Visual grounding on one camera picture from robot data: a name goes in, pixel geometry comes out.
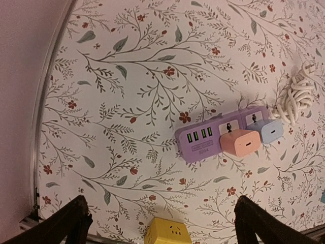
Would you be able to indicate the blue charger plug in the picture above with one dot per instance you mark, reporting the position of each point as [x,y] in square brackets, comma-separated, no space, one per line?
[269,130]

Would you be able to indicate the yellow cube socket adapter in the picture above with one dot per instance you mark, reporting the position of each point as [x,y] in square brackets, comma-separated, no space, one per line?
[167,232]

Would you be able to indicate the teal power strip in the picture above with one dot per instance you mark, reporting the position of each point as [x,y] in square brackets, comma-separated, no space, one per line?
[323,197]

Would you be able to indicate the pink charger plug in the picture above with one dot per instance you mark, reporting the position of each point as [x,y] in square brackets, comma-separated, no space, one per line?
[240,142]

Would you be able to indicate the floral patterned table mat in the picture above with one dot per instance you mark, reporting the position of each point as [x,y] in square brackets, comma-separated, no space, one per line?
[128,74]

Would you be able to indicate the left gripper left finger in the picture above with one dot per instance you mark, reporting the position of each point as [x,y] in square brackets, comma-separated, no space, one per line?
[71,224]

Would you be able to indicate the purple power strip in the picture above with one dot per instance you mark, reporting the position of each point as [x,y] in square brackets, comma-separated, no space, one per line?
[202,140]

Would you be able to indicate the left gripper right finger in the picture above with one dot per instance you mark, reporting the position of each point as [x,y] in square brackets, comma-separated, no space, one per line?
[253,222]

